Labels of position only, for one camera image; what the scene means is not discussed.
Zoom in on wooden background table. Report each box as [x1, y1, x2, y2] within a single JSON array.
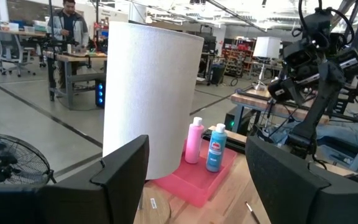
[[230, 88, 331, 135]]

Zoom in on large teal paint bottle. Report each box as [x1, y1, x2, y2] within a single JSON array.
[[206, 123, 228, 173]]

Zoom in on square-shade white table lamp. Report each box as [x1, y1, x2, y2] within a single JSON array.
[[252, 36, 282, 91]]

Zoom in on black trash bin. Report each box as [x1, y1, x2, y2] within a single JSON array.
[[211, 63, 226, 85]]

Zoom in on grey office chair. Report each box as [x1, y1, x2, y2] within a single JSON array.
[[0, 30, 37, 78]]

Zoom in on white table lamp wooden base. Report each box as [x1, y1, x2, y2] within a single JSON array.
[[102, 21, 204, 224]]

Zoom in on black computer tower blue lights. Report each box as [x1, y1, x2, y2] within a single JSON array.
[[94, 79, 107, 109]]

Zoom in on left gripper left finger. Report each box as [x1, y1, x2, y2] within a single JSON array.
[[0, 134, 150, 224]]

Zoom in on wooden-top workbench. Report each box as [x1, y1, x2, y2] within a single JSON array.
[[44, 49, 108, 110]]

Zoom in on black paintbrush silver ferrule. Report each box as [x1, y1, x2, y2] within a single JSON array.
[[244, 201, 261, 224]]

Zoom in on pink plastic tray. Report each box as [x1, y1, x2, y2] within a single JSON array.
[[152, 139, 239, 208]]

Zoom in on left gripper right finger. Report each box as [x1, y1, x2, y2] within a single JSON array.
[[246, 136, 358, 224]]

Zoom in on red parts shelf rack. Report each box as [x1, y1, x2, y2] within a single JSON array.
[[222, 37, 254, 78]]

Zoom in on black floor fan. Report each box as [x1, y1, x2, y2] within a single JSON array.
[[0, 133, 57, 186]]

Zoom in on large pink paint bottle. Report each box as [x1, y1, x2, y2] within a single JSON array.
[[184, 116, 205, 165]]

